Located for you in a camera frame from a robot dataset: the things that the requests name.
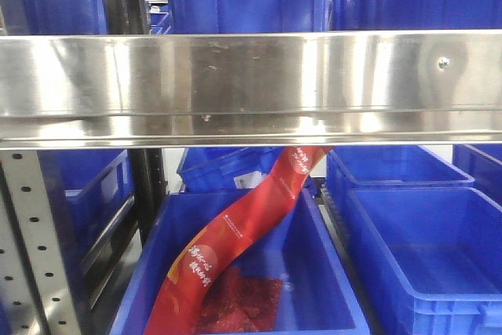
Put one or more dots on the blue bin far right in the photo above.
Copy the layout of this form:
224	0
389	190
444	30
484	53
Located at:
483	163

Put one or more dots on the blue bin lower centre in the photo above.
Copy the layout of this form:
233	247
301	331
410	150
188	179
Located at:
317	297

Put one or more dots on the stainless steel shelf beam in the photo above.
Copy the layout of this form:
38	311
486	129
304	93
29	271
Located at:
363	87

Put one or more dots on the red dried snack packets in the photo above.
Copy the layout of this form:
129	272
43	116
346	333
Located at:
240	304

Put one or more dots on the blue bin lower left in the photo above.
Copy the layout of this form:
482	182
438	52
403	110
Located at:
85	189

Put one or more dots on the blue bin behind centre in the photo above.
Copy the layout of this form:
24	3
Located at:
226	168

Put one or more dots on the blue bin behind right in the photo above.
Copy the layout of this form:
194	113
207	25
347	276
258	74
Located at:
386	167

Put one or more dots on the red printed packaging strip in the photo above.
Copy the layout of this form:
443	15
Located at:
227	236

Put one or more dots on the blue bin lower right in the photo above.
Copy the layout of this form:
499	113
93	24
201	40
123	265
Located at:
429	259

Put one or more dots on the black shelf post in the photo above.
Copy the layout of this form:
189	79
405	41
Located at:
149	186

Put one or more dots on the perforated steel shelf upright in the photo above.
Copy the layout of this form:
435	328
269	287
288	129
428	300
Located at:
35	186

